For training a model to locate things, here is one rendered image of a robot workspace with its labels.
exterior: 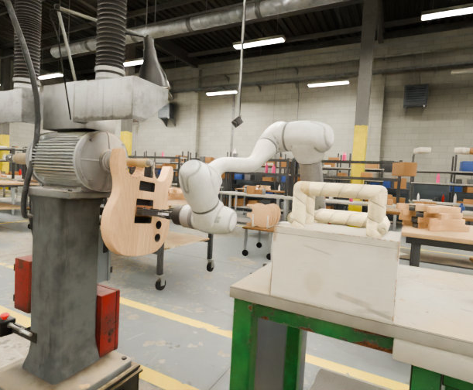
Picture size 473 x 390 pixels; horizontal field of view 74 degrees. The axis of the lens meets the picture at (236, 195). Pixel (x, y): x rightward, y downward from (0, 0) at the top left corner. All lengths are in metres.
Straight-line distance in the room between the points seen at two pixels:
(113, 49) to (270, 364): 1.64
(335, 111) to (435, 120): 3.15
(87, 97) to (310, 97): 11.75
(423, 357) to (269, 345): 1.18
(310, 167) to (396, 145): 10.62
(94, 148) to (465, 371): 1.29
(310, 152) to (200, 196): 0.57
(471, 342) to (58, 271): 1.39
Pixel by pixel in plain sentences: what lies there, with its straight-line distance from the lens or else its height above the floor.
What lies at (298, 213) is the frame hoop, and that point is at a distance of 0.76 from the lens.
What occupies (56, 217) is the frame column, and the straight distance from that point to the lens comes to 1.52.
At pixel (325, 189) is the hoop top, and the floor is 1.20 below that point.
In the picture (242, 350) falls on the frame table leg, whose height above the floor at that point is 0.76.
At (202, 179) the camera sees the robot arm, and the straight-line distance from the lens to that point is 1.00.
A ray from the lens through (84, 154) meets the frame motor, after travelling 1.36.
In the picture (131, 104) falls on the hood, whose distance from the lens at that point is 1.13.
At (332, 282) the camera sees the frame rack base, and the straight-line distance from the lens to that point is 0.75.
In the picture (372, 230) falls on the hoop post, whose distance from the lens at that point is 0.73.
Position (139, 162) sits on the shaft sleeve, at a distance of 1.27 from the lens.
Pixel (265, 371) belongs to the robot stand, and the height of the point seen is 0.19.
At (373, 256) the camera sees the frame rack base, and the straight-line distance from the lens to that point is 0.73.
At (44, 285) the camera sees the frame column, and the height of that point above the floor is 0.70.
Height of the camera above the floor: 1.21
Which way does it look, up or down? 3 degrees down
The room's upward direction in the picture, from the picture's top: 3 degrees clockwise
